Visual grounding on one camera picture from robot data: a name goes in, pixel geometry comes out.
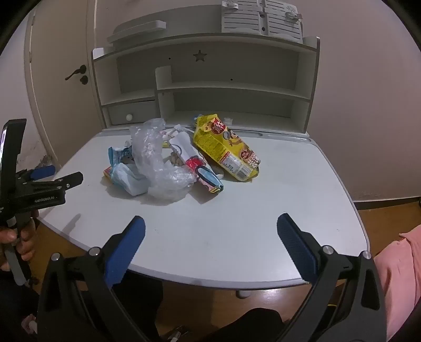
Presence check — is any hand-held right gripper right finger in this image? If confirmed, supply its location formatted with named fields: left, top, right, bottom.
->
left=276, top=213, right=387, bottom=342

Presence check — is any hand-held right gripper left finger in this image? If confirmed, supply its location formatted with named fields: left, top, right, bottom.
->
left=37, top=215, right=162, bottom=342

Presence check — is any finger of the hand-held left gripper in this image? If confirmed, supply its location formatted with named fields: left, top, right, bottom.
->
left=53, top=172, right=83, bottom=192
left=16, top=165, right=56, bottom=181

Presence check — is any white cup with red lid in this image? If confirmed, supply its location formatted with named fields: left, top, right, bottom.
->
left=169, top=135, right=206, bottom=173

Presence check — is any person's left hand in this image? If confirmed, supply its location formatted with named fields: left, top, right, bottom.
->
left=0, top=210, right=39, bottom=272

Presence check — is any blue wrapper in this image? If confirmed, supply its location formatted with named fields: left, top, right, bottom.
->
left=108, top=145, right=134, bottom=167

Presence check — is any clear plastic bag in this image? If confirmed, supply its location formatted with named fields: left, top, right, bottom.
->
left=130, top=119, right=196, bottom=200

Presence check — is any white hutch drawer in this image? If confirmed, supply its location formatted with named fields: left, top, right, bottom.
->
left=107, top=100, right=157, bottom=126

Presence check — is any pink cloth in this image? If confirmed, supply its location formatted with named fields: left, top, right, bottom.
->
left=373, top=224, right=421, bottom=341

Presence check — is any pink and blue printed packet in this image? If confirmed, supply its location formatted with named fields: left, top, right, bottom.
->
left=194, top=164, right=225, bottom=194

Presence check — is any white plastic wrapper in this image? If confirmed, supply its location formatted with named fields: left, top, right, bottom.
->
left=161, top=124, right=189, bottom=139

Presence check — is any yellow snack bag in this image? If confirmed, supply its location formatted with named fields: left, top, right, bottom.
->
left=192, top=114, right=261, bottom=181

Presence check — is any cream door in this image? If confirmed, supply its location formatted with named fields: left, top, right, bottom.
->
left=24, top=0, right=109, bottom=168

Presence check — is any white desk hutch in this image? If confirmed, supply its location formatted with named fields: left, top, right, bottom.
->
left=91, top=33, right=320, bottom=134

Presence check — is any grey slatted board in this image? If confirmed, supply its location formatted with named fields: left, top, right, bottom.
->
left=221, top=0, right=304, bottom=43

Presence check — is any dark door handle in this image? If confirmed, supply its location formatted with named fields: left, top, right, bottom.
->
left=65, top=65, right=88, bottom=83

